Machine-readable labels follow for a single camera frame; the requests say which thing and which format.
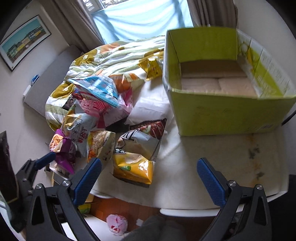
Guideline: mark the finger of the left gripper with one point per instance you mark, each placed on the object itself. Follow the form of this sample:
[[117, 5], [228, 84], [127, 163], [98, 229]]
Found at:
[[31, 167]]

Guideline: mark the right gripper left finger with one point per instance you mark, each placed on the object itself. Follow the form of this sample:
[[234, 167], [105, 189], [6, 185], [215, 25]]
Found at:
[[75, 193]]

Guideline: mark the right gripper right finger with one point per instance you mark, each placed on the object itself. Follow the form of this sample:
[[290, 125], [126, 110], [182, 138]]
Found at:
[[225, 196]]

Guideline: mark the purple potato chips bag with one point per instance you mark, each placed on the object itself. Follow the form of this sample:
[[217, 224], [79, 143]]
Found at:
[[65, 151]]

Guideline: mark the orange cream snack bag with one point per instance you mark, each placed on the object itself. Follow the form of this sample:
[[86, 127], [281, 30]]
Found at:
[[100, 144]]

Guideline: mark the yellow chips bag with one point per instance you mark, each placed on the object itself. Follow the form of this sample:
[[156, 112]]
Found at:
[[132, 168]]

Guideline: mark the silver chinese text snack bag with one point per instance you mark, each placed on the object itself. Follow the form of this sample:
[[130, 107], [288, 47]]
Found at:
[[76, 126]]

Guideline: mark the grey silver chips bag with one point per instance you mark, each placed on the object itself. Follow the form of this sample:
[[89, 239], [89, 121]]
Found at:
[[139, 142]]

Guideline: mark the pink snack bag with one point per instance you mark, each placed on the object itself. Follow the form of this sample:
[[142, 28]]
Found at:
[[106, 114]]

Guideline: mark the dark red snack bag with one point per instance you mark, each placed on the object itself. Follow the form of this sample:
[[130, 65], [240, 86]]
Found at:
[[153, 128]]

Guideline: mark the blue white snack bag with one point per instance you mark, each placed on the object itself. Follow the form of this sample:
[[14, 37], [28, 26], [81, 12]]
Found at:
[[102, 87]]

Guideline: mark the green cardboard box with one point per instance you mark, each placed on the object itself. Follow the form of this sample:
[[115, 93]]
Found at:
[[220, 81]]

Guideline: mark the gold foil snack packet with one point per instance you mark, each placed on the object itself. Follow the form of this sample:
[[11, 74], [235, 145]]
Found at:
[[151, 67]]

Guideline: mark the white round table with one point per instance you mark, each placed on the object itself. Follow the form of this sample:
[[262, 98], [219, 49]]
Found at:
[[208, 212]]

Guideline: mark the pink plastic bag on floor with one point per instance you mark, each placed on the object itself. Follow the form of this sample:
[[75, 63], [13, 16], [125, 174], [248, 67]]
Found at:
[[117, 224]]

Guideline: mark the grey headboard cushion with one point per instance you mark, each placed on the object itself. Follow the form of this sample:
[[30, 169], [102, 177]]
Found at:
[[50, 79]]

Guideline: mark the framed landscape picture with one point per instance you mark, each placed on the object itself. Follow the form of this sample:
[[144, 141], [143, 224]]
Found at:
[[16, 46]]

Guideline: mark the floral green striped quilt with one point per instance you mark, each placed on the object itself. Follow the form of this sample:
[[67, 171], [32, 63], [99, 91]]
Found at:
[[118, 60]]

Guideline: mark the left beige curtain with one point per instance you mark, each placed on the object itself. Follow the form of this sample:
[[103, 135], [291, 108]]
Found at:
[[74, 22]]

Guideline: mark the beige curtain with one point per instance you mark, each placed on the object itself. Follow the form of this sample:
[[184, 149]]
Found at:
[[74, 22], [221, 13]]

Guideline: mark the right beige curtain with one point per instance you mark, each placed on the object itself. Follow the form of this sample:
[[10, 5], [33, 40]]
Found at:
[[221, 13]]

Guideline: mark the light blue window cloth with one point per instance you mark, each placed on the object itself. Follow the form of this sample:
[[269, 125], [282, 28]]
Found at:
[[134, 20]]

